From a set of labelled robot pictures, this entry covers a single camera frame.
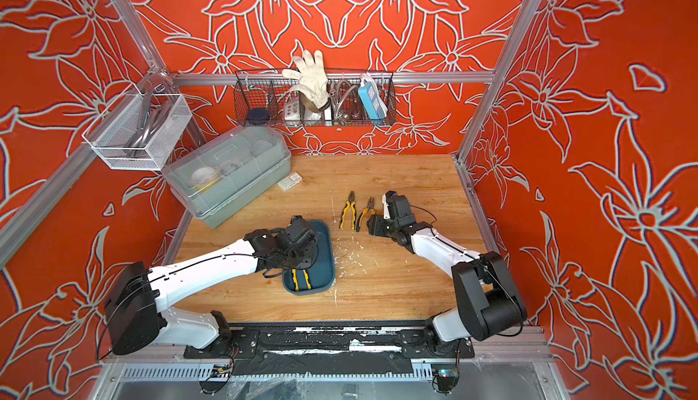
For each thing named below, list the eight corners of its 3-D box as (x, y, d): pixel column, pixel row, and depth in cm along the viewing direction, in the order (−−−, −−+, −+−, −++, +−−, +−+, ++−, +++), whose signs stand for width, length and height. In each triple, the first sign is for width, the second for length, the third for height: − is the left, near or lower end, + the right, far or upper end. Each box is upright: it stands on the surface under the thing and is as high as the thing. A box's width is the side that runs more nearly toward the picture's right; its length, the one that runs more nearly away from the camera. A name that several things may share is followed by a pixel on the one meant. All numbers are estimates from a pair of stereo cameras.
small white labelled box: (283, 191, 111) (282, 188, 109) (278, 185, 113) (277, 182, 111) (303, 180, 115) (302, 177, 113) (297, 174, 117) (296, 171, 115)
